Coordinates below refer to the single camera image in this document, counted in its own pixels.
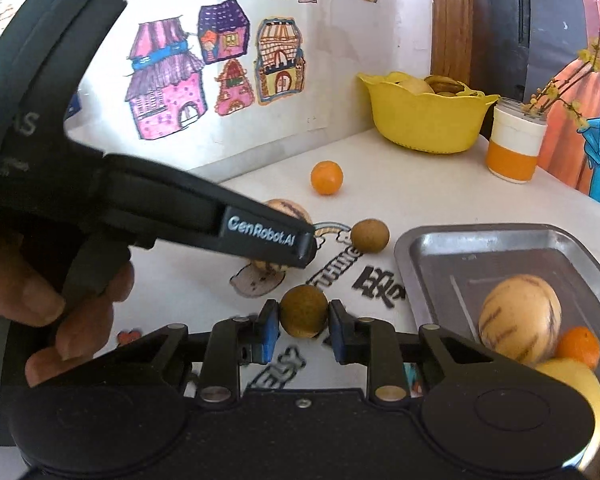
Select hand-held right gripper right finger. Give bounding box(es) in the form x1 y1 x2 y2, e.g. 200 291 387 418
328 299 512 404

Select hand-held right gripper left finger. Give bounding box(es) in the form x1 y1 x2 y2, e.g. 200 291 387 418
94 299 281 404

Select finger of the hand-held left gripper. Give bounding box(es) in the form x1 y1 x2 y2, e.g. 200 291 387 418
104 154 317 271

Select small striped pepino melon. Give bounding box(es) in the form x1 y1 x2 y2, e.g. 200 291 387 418
251 198 314 274

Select large round brown fruit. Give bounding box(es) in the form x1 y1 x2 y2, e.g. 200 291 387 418
279 284 330 340

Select metal tray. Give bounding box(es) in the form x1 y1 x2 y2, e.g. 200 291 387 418
393 224 600 376

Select large striped pepino melon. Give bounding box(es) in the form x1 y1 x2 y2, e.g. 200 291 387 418
478 274 563 365

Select yellow lemon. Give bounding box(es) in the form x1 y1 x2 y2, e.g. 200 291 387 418
532 357 600 463

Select person's left hand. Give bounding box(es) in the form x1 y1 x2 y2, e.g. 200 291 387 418
0 231 137 389

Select small mandarin orange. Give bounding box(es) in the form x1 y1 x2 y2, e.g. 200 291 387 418
310 160 345 196

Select small round brown fruit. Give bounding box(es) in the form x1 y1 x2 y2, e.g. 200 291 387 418
350 218 391 255

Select colourful houses drawing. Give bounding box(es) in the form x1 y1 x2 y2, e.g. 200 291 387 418
0 0 381 171

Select white printed table cover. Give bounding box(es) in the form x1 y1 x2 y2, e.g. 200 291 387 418
64 126 600 392

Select yellow plastic bowl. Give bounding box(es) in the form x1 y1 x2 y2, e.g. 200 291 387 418
356 71 501 155

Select yellow fruit in bowl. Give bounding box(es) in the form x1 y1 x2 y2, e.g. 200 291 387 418
396 77 437 97

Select brown fruit in bowl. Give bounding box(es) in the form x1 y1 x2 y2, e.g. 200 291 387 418
424 74 474 98

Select white and orange cup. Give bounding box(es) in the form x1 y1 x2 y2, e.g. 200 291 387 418
485 96 549 184

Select dark door panel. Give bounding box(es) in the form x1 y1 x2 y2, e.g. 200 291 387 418
472 0 597 101

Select orange dress girl poster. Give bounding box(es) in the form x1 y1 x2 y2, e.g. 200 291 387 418
536 0 600 207

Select yellow flower twigs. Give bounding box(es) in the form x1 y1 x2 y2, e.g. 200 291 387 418
521 34 600 132

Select wooden frame post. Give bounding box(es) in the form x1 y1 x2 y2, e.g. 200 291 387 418
429 0 477 88

